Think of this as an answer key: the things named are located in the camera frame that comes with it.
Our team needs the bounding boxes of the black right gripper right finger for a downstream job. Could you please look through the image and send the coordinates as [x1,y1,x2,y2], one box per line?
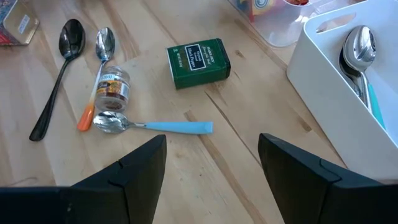
[258,133,382,224]

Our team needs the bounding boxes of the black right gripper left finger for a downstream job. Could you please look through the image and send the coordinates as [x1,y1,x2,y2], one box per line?
[70,134,167,224]

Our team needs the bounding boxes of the green pepper tin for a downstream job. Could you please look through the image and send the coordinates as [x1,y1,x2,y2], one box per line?
[166,37,231,90]

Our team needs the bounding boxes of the large silver spoon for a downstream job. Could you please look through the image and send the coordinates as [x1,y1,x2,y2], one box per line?
[341,25,377,110]

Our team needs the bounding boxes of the white plastic bin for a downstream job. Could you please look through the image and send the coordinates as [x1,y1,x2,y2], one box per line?
[285,0,398,181]

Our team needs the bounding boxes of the small glass spice jar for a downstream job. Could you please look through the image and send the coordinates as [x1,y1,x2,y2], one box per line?
[94,65,131,113]

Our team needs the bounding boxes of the clear plastic bin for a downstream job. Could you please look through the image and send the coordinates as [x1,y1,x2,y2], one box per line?
[228,0,368,48]

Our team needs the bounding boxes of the black spoon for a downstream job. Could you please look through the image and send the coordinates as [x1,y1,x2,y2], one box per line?
[29,18,86,142]

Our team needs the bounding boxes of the light blue handled spoon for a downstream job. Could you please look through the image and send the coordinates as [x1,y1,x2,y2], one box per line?
[93,111,214,135]

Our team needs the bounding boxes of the orange white handled spoon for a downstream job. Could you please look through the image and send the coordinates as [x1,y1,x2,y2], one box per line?
[76,27,116,132]

